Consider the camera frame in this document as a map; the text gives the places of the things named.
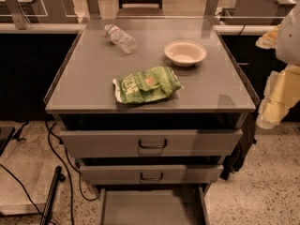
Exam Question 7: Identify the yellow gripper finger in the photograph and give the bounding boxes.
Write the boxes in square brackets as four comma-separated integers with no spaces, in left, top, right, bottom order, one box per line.
[256,25,280,50]
[256,65,300,129]

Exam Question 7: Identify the green jalapeno chip bag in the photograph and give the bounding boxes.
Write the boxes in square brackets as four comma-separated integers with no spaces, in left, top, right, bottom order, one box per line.
[112,67,182,104]

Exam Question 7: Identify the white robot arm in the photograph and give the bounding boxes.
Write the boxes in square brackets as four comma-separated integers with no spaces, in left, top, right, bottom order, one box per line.
[256,3,300,129]

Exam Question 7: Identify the grey drawer cabinet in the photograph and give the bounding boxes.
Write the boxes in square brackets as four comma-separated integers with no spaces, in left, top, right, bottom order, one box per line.
[45,18,258,188]

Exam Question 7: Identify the grey bottom drawer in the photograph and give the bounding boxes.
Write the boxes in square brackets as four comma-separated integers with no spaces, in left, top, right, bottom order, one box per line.
[96,185,210,225]

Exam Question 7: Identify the grey drawer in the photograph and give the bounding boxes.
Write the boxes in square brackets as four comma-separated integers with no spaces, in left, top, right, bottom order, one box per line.
[80,165,223,185]
[60,129,243,158]
[96,185,210,225]

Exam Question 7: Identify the grey top drawer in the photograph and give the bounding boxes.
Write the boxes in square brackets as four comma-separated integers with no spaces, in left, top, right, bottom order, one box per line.
[60,129,243,158]

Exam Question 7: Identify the grey middle drawer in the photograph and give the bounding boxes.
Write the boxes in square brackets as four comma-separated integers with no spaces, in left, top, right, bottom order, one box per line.
[80,165,223,185]

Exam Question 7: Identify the white paper bowl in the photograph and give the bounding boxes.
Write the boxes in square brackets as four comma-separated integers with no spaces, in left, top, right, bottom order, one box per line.
[164,40,207,68]

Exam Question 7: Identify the clear plastic water bottle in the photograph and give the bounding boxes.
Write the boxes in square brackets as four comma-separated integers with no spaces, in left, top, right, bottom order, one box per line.
[104,24,137,54]

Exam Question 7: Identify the black office chair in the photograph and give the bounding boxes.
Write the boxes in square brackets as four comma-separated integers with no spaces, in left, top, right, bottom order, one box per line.
[116,0,164,17]

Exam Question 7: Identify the black bar on floor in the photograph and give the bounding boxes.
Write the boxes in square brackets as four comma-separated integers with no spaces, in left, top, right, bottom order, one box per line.
[39,166,65,225]

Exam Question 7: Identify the grey metal post right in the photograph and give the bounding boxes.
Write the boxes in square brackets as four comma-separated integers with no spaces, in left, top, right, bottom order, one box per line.
[204,0,219,17]

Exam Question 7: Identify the grey metal post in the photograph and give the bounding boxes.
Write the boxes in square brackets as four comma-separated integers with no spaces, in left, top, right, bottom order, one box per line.
[86,0,100,19]
[4,0,30,30]
[204,0,219,17]

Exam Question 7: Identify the grey metal post middle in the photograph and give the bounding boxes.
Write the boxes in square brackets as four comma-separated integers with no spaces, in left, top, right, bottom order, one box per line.
[86,0,100,19]

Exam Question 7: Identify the black floor cable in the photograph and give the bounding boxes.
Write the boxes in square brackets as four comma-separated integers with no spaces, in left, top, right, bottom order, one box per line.
[0,119,98,225]

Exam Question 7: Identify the grey metal post left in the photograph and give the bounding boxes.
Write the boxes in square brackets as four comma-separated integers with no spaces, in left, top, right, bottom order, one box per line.
[4,0,30,30]

